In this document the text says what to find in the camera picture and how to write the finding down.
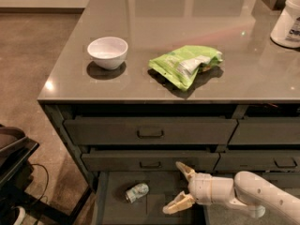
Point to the green chip bag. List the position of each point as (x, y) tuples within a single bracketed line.
[(181, 66)]

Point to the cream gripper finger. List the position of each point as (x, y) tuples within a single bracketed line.
[(181, 202), (185, 170)]

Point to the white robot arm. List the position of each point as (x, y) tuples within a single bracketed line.
[(247, 193)]

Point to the bottom right grey drawer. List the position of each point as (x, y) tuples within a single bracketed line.
[(282, 179)]

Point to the white ceramic bowl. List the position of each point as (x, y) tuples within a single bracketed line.
[(108, 52)]

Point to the bottom left open drawer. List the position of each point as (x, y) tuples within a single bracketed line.
[(112, 208)]

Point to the top right grey drawer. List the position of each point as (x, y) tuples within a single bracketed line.
[(267, 130)]

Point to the grey drawer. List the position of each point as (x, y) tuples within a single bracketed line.
[(259, 161), (282, 179), (149, 130), (267, 130), (148, 160)]

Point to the dark robot base cart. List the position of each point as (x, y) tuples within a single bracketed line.
[(15, 150)]

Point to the grey counter cabinet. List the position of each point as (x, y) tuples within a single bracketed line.
[(257, 78)]

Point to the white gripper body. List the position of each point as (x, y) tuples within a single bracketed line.
[(200, 187)]

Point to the top left grey drawer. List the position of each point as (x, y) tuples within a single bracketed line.
[(149, 130)]

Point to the middle left grey drawer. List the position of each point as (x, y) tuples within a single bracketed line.
[(148, 160)]

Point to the middle right grey drawer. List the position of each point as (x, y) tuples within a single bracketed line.
[(259, 161)]

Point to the white plastic canister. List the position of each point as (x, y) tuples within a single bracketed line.
[(286, 32)]

